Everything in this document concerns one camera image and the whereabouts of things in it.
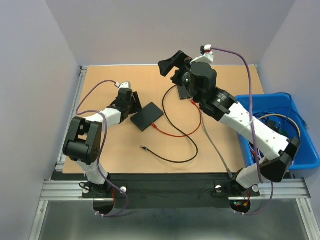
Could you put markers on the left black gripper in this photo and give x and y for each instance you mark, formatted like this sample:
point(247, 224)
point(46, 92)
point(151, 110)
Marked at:
point(137, 106)

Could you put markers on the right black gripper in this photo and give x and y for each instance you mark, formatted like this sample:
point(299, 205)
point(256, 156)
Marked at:
point(180, 59)

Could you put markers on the black network switch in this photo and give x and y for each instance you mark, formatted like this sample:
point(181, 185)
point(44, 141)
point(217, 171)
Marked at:
point(183, 93)

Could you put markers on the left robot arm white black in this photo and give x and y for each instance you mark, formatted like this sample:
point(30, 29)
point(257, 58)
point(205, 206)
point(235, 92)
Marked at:
point(86, 138)

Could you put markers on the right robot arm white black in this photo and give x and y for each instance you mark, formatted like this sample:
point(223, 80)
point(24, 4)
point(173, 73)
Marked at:
point(278, 150)

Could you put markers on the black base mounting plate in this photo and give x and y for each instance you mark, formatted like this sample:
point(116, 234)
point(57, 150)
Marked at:
point(179, 190)

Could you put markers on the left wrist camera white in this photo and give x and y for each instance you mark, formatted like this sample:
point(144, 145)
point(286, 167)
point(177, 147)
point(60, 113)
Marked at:
point(123, 85)

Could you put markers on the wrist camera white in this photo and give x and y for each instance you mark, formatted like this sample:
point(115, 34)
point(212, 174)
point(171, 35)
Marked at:
point(206, 55)
point(123, 85)

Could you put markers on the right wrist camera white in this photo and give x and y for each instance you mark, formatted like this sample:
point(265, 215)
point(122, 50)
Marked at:
point(206, 55)

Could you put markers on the aluminium frame rail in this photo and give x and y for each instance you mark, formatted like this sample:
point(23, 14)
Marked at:
point(63, 186)

